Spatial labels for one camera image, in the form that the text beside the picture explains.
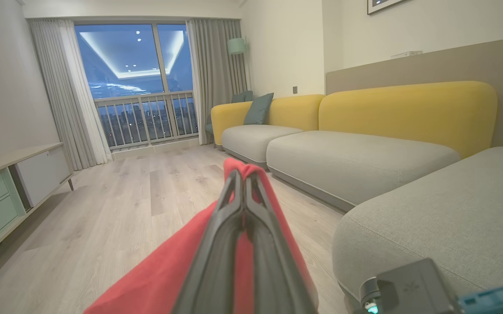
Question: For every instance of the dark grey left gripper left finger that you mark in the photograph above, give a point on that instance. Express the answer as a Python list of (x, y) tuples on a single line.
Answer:
[(216, 261)]

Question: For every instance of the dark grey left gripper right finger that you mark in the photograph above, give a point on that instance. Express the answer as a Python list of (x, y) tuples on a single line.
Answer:
[(273, 270)]

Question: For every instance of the red cloth garment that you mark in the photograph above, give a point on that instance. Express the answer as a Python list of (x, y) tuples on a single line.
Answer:
[(155, 279)]

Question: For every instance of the grey backless sofa seat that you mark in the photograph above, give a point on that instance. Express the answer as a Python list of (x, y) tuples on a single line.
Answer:
[(452, 209)]

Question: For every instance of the small yellow-backed sofa section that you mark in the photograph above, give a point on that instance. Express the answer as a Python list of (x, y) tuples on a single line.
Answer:
[(255, 139)]

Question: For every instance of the black sensor box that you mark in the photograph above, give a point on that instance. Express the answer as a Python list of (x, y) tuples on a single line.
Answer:
[(412, 288)]

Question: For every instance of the wide yellow-backed sofa section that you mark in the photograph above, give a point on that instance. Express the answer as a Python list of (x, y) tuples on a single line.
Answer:
[(364, 161)]

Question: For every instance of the teal throw pillow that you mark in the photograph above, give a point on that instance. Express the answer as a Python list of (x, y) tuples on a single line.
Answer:
[(258, 110)]

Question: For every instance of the white balcony railing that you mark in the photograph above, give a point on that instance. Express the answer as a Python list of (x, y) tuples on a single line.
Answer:
[(146, 117)]

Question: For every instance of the teal armchair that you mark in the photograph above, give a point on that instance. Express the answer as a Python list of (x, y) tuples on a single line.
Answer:
[(241, 97)]

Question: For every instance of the light grey curtain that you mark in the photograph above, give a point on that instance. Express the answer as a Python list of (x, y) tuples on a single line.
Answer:
[(216, 74), (68, 109)]

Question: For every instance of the wood and green TV cabinet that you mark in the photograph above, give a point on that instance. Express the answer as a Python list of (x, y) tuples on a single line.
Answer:
[(42, 172)]

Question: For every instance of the teal shade floor lamp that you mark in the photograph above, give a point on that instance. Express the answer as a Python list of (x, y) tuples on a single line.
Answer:
[(236, 46)]

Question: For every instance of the glass balcony window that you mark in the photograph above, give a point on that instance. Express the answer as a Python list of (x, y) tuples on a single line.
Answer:
[(120, 56)]

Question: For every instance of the white power strip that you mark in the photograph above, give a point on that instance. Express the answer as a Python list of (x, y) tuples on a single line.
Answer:
[(407, 54)]

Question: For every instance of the taupe wall panel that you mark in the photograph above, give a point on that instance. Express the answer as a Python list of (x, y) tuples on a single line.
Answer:
[(430, 65)]

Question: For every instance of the framed wall picture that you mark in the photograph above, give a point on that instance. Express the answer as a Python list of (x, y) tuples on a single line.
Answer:
[(384, 4)]

